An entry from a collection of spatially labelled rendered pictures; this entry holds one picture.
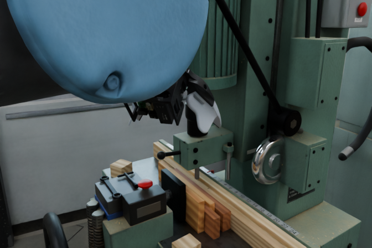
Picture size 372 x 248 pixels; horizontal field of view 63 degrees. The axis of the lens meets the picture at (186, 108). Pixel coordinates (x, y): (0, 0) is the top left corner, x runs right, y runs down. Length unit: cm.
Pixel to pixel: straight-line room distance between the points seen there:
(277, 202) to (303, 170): 17
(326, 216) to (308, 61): 49
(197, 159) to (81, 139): 141
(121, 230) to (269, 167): 35
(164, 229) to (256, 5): 51
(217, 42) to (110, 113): 148
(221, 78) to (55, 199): 176
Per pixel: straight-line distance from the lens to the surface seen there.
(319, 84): 69
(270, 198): 88
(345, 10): 77
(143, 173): 93
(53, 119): 200
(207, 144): 72
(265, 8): 72
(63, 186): 218
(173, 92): 39
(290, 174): 76
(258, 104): 75
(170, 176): 71
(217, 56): 62
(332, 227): 96
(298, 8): 74
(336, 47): 72
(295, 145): 72
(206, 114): 47
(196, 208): 67
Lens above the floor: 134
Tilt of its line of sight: 16 degrees down
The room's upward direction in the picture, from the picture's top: straight up
